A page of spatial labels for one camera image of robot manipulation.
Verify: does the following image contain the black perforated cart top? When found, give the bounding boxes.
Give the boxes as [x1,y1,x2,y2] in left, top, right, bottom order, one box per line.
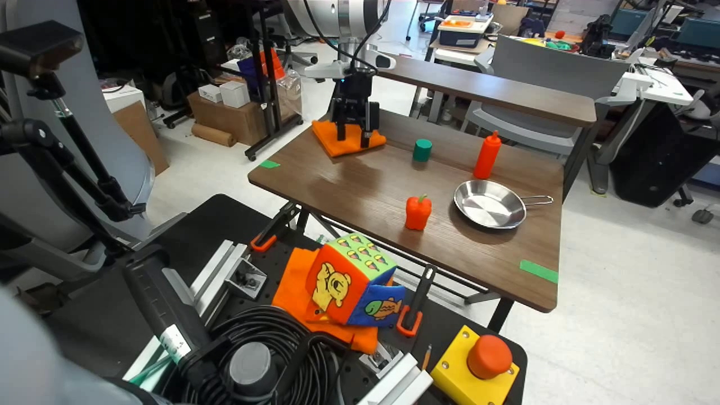
[42,191,528,405]

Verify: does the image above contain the aluminium extrusion rail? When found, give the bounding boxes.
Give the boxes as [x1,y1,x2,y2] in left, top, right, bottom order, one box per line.
[359,349,436,405]
[122,238,255,385]

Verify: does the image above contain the white desk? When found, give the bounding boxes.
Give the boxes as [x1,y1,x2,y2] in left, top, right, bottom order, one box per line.
[609,64,696,109]

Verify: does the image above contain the cardboard tube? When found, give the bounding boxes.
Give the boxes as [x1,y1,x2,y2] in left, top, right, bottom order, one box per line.
[189,122,237,148]

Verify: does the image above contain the yellow box with orange button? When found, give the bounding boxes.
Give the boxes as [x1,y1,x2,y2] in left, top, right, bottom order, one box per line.
[431,324,522,405]

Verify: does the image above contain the orange and black clamp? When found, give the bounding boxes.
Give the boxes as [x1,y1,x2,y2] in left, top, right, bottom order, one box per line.
[393,263,438,339]
[248,201,302,257]

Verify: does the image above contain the long brown wooden table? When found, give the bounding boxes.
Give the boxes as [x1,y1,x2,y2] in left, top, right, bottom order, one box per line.
[373,52,600,154]

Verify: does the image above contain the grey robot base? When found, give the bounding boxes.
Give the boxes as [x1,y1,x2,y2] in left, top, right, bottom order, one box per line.
[0,288,144,405]

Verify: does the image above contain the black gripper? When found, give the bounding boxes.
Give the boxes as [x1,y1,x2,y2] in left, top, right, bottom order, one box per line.
[328,70,382,148]

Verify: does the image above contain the black camera tripod stand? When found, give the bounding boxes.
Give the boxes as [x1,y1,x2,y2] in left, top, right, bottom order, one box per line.
[0,20,156,255]

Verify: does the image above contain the black coiled cable bundle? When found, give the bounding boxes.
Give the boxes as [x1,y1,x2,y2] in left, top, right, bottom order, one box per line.
[175,302,356,405]

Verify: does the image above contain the black office chair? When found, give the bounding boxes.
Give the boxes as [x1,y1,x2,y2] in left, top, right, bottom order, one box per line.
[608,100,720,209]

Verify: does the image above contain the large cardboard box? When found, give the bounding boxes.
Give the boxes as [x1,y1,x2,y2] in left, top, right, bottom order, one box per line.
[186,75,305,147]

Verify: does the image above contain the black pole stand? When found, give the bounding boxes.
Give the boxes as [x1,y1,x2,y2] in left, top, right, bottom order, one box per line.
[245,0,306,163]

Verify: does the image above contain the colourful plush bear cube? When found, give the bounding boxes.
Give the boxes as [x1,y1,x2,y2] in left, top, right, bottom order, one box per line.
[305,232,407,328]

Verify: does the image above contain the orange toy bell pepper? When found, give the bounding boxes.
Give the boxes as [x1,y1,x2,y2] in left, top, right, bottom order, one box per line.
[404,195,434,234]

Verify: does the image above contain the silver metal pan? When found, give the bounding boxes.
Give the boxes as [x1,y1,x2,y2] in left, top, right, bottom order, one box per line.
[450,178,558,234]

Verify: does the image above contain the black table leg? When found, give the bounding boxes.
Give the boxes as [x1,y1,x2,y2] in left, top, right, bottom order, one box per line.
[487,295,518,335]
[283,201,311,243]

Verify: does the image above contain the green plastic cup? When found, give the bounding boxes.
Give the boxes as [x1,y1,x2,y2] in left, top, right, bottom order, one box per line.
[411,138,436,165]

